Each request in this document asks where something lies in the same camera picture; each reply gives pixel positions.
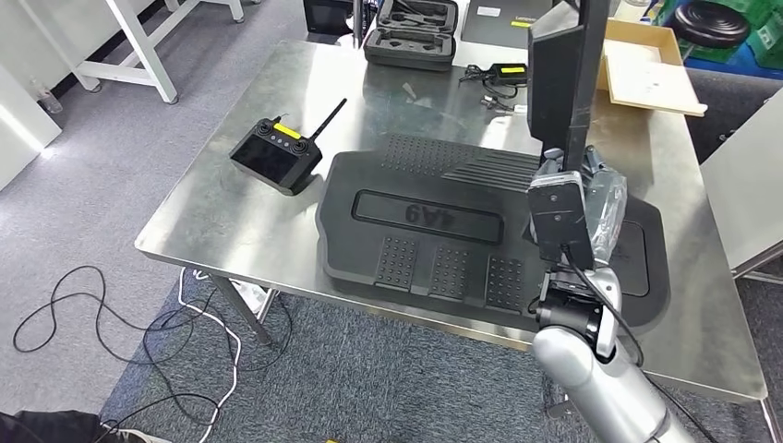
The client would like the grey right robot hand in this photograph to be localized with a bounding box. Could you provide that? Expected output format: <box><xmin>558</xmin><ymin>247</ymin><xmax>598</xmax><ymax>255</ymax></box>
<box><xmin>529</xmin><ymin>145</ymin><xmax>630</xmax><ymax>265</ymax></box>

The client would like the black plastic panel part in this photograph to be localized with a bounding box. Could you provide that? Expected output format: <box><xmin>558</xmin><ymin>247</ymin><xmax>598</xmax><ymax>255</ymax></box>
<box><xmin>526</xmin><ymin>0</ymin><xmax>613</xmax><ymax>175</ymax></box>

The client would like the black moulded car part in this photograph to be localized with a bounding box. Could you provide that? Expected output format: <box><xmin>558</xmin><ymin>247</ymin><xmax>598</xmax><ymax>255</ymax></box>
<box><xmin>315</xmin><ymin>133</ymin><xmax>671</xmax><ymax>331</ymax></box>

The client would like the open cardboard box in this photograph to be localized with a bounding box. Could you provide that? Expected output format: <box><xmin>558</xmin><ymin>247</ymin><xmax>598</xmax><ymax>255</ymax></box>
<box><xmin>596</xmin><ymin>18</ymin><xmax>709</xmax><ymax>118</ymax></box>

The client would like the white cabinet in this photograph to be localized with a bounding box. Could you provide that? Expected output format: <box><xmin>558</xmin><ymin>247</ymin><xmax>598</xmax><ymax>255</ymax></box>
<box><xmin>0</xmin><ymin>64</ymin><xmax>63</xmax><ymax>192</ymax></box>
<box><xmin>700</xmin><ymin>88</ymin><xmax>783</xmax><ymax>273</ymax></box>

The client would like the black device yellow label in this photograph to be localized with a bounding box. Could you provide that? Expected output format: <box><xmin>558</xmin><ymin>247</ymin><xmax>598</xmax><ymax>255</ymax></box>
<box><xmin>458</xmin><ymin>62</ymin><xmax>530</xmax><ymax>114</ymax></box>

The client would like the blue platform cart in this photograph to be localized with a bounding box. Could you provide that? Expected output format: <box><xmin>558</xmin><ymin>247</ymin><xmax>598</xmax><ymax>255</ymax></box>
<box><xmin>684</xmin><ymin>42</ymin><xmax>783</xmax><ymax>80</ymax></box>

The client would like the black round stool seat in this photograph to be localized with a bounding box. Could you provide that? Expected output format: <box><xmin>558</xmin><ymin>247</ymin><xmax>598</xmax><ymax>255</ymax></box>
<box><xmin>672</xmin><ymin>0</ymin><xmax>752</xmax><ymax>50</ymax></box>

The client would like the green plastic crate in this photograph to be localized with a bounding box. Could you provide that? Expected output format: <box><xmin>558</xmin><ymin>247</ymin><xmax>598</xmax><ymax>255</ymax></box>
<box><xmin>651</xmin><ymin>0</ymin><xmax>783</xmax><ymax>68</ymax></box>

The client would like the black foam-lined carry case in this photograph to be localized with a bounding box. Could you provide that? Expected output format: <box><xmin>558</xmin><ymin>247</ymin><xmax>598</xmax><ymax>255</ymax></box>
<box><xmin>362</xmin><ymin>0</ymin><xmax>460</xmax><ymax>73</ymax></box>

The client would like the black remote controller with antenna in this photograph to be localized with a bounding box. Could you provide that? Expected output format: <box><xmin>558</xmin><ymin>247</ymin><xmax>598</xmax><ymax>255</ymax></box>
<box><xmin>229</xmin><ymin>97</ymin><xmax>348</xmax><ymax>197</ymax></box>

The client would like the small black monitor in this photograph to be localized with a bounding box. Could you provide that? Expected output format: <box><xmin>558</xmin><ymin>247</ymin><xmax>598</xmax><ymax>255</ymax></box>
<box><xmin>304</xmin><ymin>0</ymin><xmax>356</xmax><ymax>36</ymax></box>

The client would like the white power strip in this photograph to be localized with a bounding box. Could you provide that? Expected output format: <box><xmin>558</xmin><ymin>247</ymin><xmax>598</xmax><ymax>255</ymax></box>
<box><xmin>235</xmin><ymin>280</ymin><xmax>269</xmax><ymax>313</ymax></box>

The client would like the clear plastic bottle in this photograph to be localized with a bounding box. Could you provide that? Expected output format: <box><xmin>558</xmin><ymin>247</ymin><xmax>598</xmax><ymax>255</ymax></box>
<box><xmin>30</xmin><ymin>76</ymin><xmax>64</xmax><ymax>115</ymax></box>

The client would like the person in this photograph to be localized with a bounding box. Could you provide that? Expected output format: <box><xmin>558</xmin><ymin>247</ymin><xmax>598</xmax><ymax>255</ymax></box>
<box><xmin>0</xmin><ymin>409</ymin><xmax>173</xmax><ymax>443</ymax></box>

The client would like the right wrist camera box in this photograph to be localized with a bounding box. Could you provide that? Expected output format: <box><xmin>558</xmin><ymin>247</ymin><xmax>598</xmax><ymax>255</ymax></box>
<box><xmin>526</xmin><ymin>171</ymin><xmax>596</xmax><ymax>273</ymax></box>

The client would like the white floor cable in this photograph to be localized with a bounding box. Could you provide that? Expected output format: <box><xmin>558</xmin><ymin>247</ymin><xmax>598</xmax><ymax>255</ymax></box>
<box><xmin>177</xmin><ymin>267</ymin><xmax>271</xmax><ymax>443</ymax></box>

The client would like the white metal frame table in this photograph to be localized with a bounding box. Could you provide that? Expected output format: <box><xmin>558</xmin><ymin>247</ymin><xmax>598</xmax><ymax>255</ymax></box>
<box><xmin>18</xmin><ymin>0</ymin><xmax>261</xmax><ymax>105</ymax></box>

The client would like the black floor cable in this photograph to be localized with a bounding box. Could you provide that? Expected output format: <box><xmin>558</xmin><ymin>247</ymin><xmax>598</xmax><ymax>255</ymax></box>
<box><xmin>13</xmin><ymin>266</ymin><xmax>294</xmax><ymax>443</ymax></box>

